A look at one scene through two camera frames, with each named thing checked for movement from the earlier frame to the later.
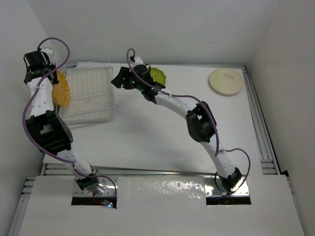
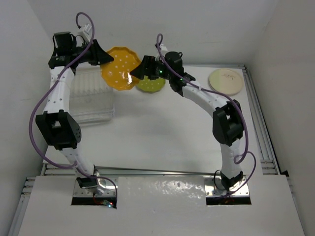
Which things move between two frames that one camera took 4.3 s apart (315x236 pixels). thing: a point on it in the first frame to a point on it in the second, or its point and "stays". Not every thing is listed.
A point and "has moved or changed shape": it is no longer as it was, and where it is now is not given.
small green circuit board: (109, 204) stays
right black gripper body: (139, 86) to (166, 73)
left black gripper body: (49, 66) to (85, 57)
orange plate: (61, 92) has moved or changed shape
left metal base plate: (104, 188) stays
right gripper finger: (122, 78) to (147, 68)
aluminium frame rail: (269, 165) stays
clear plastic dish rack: (91, 98) stays
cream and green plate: (225, 82) stays
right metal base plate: (211, 190) stays
